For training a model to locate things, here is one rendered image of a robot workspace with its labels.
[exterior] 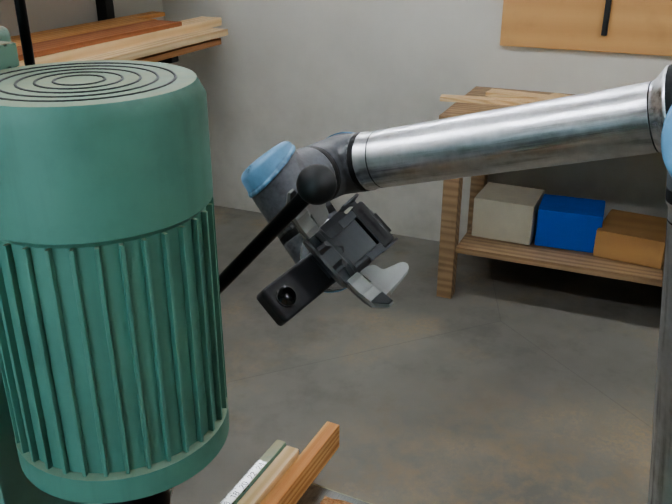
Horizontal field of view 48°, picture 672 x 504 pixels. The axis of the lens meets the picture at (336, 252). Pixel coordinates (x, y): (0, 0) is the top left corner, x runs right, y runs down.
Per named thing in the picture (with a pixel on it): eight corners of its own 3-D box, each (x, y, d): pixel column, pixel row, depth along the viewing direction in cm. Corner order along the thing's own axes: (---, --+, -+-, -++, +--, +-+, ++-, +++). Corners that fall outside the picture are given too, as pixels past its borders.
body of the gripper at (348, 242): (355, 189, 84) (346, 204, 96) (297, 240, 84) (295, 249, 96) (401, 240, 84) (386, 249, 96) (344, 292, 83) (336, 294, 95)
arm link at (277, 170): (270, 161, 116) (315, 228, 116) (222, 180, 107) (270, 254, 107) (308, 127, 110) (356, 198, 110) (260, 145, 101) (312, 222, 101)
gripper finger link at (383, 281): (424, 270, 76) (378, 237, 84) (380, 310, 76) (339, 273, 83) (437, 290, 78) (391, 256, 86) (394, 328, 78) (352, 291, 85)
